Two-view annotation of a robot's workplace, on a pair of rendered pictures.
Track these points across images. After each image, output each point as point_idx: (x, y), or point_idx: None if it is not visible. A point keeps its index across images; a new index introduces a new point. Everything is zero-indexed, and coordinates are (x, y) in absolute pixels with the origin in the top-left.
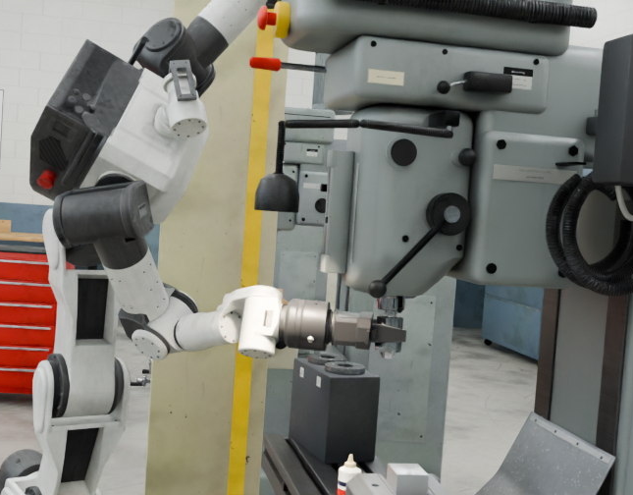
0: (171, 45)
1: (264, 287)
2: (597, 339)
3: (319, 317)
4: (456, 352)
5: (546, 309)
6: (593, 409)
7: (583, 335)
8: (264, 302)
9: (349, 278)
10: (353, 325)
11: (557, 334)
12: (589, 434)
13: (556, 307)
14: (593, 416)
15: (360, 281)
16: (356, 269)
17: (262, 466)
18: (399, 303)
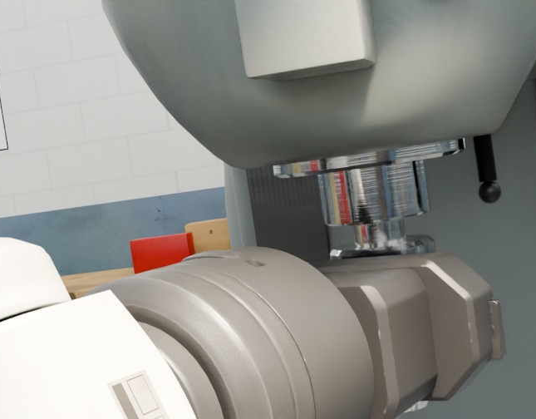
0: None
1: (12, 244)
2: (510, 204)
3: (336, 316)
4: None
5: (270, 202)
6: None
7: (449, 213)
8: (74, 336)
9: (415, 80)
10: (422, 303)
11: (333, 244)
12: None
13: (318, 183)
14: None
15: (478, 77)
16: (476, 20)
17: None
18: (494, 165)
